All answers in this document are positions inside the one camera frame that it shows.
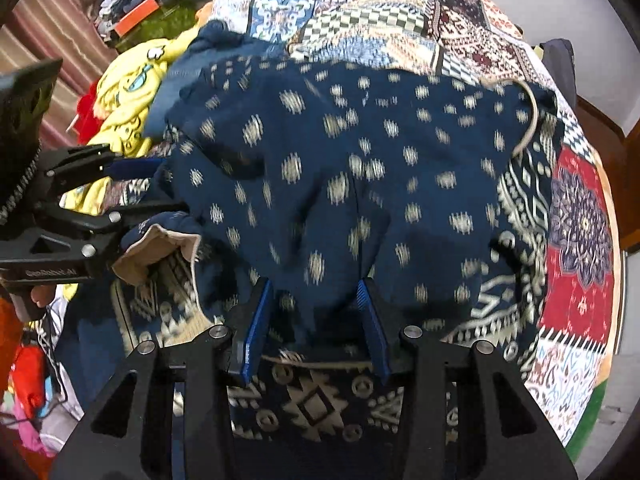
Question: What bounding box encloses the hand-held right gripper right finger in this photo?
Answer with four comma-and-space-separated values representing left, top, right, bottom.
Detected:
356, 277, 578, 480

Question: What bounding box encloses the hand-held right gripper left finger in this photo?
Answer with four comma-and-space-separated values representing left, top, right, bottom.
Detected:
50, 277, 275, 480

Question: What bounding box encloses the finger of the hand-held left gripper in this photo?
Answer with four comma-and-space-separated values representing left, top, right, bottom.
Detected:
30, 200, 192, 277
45, 143, 162, 196

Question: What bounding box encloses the navy patterned zip hoodie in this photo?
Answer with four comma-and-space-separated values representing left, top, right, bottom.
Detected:
110, 22, 572, 461

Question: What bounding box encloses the person's left hand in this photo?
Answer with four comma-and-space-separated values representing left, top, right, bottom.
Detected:
29, 284, 57, 310

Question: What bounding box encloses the red fluffy cloth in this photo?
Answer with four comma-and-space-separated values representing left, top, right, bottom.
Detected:
75, 80, 102, 137

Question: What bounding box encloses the yellow cartoon print cloth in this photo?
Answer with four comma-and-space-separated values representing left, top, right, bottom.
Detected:
60, 37, 202, 212

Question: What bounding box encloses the blue denim cloth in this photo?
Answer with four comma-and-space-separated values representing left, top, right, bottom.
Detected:
144, 52, 212, 139

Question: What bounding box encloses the brown striped curtain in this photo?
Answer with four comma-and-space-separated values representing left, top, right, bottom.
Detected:
0, 0, 122, 152

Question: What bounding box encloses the green patterned cloth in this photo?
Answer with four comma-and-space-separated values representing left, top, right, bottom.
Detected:
117, 0, 214, 54

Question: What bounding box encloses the orange box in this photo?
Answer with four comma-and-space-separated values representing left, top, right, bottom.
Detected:
114, 0, 161, 37

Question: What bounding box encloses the small red cloth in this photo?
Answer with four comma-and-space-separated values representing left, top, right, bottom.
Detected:
12, 345, 49, 417

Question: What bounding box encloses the patchwork printed blanket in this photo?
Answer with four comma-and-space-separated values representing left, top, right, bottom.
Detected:
65, 0, 624, 450

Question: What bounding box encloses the green bed sheet edge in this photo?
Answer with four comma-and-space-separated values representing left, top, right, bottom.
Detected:
564, 374, 609, 467

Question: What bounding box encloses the dark hanging jacket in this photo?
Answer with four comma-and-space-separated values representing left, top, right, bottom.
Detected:
540, 37, 579, 107

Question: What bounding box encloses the thin black cable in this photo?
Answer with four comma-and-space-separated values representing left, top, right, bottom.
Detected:
36, 309, 68, 407

